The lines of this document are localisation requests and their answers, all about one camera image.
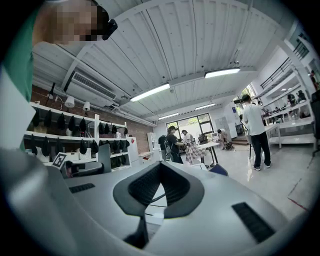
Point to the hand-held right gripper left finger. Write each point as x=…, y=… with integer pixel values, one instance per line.
x=122, y=197

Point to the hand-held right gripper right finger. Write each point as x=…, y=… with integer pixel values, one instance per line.
x=195, y=197

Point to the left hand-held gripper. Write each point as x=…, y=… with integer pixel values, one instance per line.
x=87, y=170

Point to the rows of black caps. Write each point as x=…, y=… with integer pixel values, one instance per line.
x=82, y=147

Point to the white shelving unit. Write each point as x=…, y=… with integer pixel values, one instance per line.
x=75, y=137

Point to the white cabinet with red sticker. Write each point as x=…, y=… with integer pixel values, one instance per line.
x=132, y=155

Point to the checkered cloth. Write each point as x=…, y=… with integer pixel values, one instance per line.
x=193, y=153

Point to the white table with black legs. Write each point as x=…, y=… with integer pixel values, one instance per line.
x=207, y=144

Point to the white shade table lamp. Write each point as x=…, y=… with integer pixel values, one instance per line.
x=69, y=101
x=86, y=105

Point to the large black framed window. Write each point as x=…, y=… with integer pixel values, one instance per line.
x=190, y=125

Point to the white ceiling air conditioner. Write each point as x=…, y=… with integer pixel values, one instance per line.
x=90, y=91

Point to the black table lamp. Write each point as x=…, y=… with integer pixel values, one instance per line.
x=51, y=93

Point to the long ceiling light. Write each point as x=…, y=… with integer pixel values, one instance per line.
x=205, y=106
x=222, y=72
x=150, y=92
x=168, y=116

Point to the white metal rack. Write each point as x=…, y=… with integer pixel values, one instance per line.
x=290, y=138

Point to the person's green shirt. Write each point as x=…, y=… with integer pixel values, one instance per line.
x=21, y=55

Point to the person's head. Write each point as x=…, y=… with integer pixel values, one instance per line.
x=50, y=25

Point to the black head-worn camera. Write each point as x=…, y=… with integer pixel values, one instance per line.
x=110, y=28

